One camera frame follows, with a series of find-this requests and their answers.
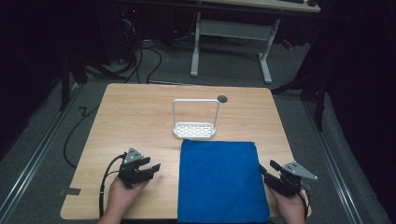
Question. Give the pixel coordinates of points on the person's left hand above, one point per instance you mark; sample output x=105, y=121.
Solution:
x=120, y=197

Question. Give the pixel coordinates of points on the black metal stand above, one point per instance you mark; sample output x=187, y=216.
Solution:
x=320, y=102
x=66, y=81

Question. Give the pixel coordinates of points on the person's right hand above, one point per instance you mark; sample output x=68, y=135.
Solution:
x=291, y=207

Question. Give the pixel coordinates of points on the metal floor rail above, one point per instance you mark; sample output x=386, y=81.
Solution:
x=34, y=161
x=334, y=168

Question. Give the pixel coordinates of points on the black computer tower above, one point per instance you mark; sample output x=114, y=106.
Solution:
x=129, y=31

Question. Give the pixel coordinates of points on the white-legged wooden desk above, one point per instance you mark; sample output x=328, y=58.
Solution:
x=233, y=30

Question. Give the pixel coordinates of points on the blue cloth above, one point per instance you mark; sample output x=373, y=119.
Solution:
x=221, y=182

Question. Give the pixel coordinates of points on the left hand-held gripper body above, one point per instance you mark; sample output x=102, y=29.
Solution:
x=132, y=174

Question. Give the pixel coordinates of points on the grey tape piece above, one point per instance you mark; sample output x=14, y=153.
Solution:
x=71, y=191

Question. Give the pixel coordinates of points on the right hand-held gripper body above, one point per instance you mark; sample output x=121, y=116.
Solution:
x=288, y=185

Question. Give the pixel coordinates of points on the black computer mouse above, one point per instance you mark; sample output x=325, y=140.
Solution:
x=312, y=2

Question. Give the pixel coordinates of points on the red object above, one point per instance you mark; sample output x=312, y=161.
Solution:
x=287, y=44

